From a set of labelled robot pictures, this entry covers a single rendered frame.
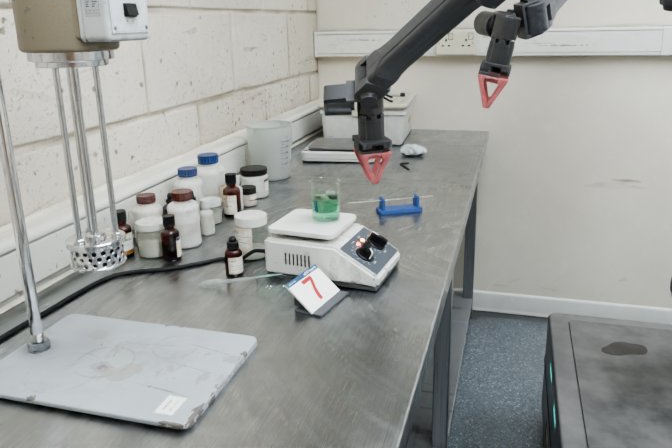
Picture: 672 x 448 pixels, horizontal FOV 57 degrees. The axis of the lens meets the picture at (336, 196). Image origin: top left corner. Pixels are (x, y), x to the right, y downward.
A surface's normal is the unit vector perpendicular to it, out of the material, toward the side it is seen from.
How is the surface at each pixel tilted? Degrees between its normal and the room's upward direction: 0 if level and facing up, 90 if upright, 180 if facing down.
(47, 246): 90
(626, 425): 0
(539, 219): 90
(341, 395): 0
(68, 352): 0
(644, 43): 90
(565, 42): 90
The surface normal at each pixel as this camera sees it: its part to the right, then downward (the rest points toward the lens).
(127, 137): 0.96, 0.06
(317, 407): -0.02, -0.96
